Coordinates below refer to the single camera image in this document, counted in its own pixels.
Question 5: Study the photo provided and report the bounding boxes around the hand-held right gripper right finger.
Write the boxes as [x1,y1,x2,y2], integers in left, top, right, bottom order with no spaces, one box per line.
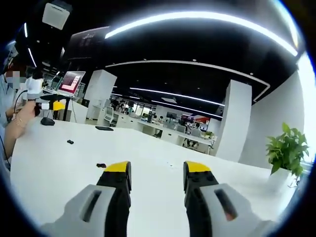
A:
[183,160,280,237]

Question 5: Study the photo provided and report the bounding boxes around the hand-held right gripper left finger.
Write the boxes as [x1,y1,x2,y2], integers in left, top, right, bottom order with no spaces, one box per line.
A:
[39,160,132,237]

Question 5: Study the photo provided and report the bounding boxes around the person's light blue shirt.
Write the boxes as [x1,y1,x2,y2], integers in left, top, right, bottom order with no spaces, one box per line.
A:
[0,74,16,129]

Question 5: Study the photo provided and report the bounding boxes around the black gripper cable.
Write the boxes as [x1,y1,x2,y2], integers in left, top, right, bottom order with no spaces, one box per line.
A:
[12,89,28,117]

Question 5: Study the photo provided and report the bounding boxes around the green potted plant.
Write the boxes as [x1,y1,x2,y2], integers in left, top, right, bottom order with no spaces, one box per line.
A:
[265,122,310,179]

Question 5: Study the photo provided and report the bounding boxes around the black desk leg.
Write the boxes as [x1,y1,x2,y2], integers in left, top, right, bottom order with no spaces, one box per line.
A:
[62,98,71,122]

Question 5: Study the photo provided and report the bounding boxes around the dark hanging display panel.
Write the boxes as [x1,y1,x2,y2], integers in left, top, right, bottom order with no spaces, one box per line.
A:
[66,25,110,60]

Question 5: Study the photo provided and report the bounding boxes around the person's left hand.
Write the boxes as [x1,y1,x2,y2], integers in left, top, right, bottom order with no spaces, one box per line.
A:
[11,101,38,130]

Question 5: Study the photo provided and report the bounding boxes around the white office chair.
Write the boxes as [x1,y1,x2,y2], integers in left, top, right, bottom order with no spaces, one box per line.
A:
[104,106,115,122]

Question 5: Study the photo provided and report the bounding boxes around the monitor with pink screen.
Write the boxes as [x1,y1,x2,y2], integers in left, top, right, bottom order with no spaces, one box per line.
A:
[58,71,86,94]

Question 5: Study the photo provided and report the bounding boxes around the white ceiling-mounted box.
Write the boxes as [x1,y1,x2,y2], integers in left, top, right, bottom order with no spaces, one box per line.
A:
[41,0,73,31]

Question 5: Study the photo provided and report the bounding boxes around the row of white office desks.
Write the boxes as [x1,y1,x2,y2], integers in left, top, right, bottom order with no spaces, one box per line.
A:
[135,119,216,154]

